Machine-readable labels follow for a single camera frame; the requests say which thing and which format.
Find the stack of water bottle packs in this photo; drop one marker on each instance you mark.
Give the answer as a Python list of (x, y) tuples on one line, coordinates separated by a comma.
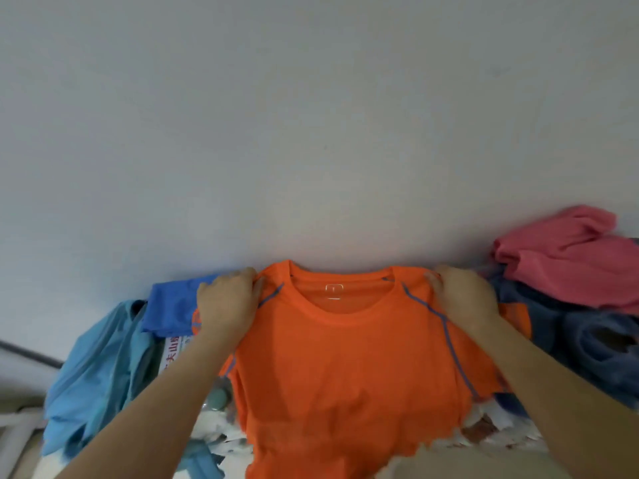
[(499, 429)]

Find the white leg machine frame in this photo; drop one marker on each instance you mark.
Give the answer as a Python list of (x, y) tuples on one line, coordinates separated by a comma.
[(20, 434)]

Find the orange t-shirt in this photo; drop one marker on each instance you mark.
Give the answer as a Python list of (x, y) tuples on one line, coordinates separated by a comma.
[(349, 384)]

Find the person's right forearm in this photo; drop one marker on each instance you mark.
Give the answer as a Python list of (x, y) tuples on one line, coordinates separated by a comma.
[(559, 394)]

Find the person's right hand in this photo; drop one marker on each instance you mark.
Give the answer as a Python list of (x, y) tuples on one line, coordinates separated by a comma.
[(464, 299)]

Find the blue t-shirt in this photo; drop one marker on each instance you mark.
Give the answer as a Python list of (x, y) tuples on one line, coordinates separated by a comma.
[(172, 306)]

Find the person's left hand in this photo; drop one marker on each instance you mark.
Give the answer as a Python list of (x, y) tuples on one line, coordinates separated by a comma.
[(224, 304)]

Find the grey-blue towel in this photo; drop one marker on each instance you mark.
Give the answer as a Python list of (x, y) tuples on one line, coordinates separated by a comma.
[(579, 344)]

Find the light blue backpack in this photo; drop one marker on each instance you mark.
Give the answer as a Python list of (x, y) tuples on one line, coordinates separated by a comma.
[(95, 374)]

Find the person's left forearm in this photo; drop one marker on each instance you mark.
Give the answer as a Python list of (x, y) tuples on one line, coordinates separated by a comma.
[(150, 414)]

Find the white panel leaning on wall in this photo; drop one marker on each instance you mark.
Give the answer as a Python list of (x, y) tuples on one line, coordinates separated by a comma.
[(25, 369)]

